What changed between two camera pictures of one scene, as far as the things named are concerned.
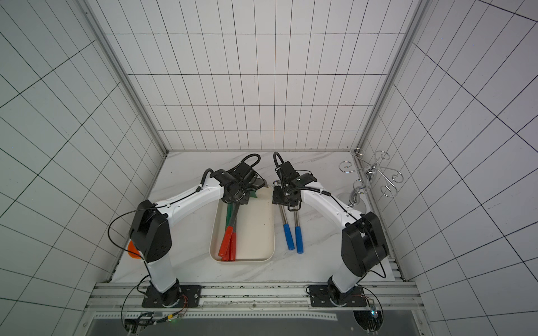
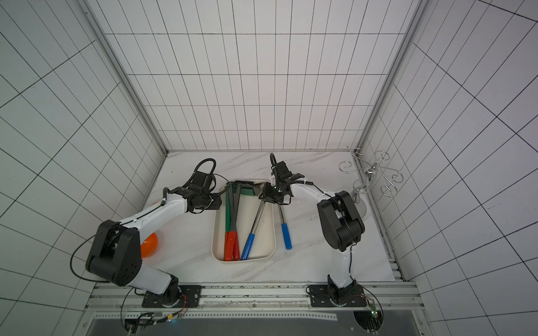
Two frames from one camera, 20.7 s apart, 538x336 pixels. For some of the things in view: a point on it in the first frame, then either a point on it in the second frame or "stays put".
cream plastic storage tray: [255, 228] stays put
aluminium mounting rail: [380, 296] stays put
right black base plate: [320, 297] stays put
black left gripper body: [242, 197] → [209, 202]
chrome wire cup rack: [391, 176] stays put
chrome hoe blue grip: [298, 233] → [250, 239]
